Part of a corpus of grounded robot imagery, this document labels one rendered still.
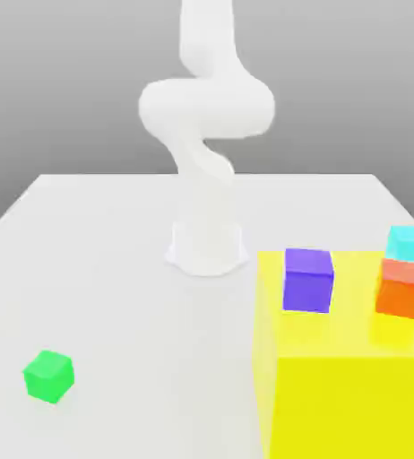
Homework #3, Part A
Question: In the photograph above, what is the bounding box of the small purple cube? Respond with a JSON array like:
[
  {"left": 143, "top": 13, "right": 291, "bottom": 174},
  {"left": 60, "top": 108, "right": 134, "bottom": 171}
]
[{"left": 282, "top": 247, "right": 335, "bottom": 315}]

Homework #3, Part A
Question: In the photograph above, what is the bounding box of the small cyan cube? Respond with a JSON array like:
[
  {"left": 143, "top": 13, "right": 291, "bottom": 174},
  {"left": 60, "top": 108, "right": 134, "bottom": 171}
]
[{"left": 384, "top": 225, "right": 414, "bottom": 274}]

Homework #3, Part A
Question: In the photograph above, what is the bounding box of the small orange cube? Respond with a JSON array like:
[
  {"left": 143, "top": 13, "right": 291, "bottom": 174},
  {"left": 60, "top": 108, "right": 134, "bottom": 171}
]
[{"left": 374, "top": 257, "right": 414, "bottom": 321}]

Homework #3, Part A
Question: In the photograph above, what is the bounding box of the small green cube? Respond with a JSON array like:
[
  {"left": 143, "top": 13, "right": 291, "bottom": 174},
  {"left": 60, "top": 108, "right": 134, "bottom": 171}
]
[{"left": 22, "top": 350, "right": 76, "bottom": 405}]

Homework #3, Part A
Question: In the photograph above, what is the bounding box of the large yellow box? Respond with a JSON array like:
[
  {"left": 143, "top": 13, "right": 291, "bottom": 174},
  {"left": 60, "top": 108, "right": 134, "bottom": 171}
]
[{"left": 251, "top": 250, "right": 414, "bottom": 459}]

